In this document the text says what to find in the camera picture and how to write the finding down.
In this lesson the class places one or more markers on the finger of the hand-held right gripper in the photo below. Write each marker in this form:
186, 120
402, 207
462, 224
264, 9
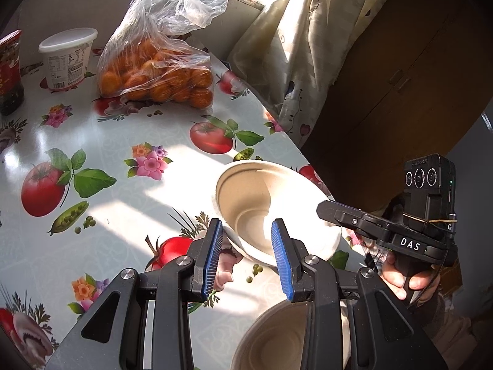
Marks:
346, 216

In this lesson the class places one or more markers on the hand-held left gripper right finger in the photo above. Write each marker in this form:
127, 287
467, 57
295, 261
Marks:
281, 258

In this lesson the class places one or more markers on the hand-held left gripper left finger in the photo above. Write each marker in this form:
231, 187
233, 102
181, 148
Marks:
212, 258

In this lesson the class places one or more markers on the beige paper bowl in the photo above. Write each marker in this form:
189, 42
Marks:
269, 339
250, 208

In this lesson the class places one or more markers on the person's right forearm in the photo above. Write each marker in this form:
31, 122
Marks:
439, 316

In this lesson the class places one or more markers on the person's right hand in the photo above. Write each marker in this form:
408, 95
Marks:
393, 273

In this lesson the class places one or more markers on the brown wooden cabinet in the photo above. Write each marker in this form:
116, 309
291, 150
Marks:
404, 84

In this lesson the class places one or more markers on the printed vegetable tablecloth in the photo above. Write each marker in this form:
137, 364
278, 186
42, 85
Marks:
115, 150

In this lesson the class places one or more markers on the cream patterned curtain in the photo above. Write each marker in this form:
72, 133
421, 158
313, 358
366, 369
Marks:
300, 46

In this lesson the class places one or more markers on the clear bag of oranges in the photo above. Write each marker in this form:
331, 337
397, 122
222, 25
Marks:
154, 73

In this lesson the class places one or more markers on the white plastic tub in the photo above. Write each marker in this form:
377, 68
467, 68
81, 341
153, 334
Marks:
65, 61

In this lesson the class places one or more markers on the red-lidded chili sauce jar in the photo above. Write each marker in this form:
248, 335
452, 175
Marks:
9, 73

